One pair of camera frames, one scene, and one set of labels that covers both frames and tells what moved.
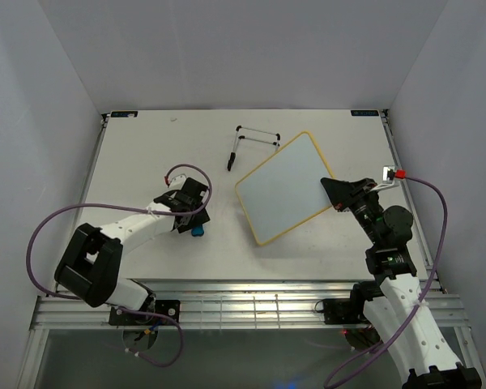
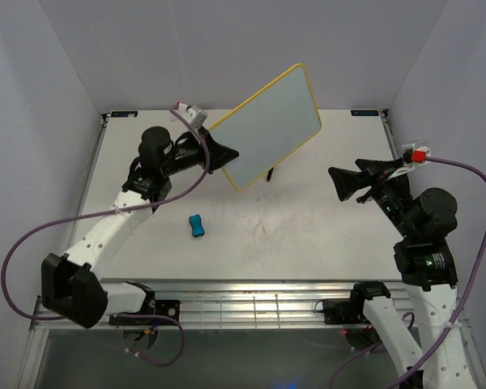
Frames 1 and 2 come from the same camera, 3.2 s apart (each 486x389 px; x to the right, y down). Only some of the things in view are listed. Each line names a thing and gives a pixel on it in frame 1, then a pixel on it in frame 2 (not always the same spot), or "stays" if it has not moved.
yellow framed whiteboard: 284,190 to 269,126
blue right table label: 364,113 stays
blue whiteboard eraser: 198,231 stays
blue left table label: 124,113 stays
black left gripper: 201,217 to 218,155
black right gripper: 343,194 to 372,172
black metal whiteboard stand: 253,134 to 270,174
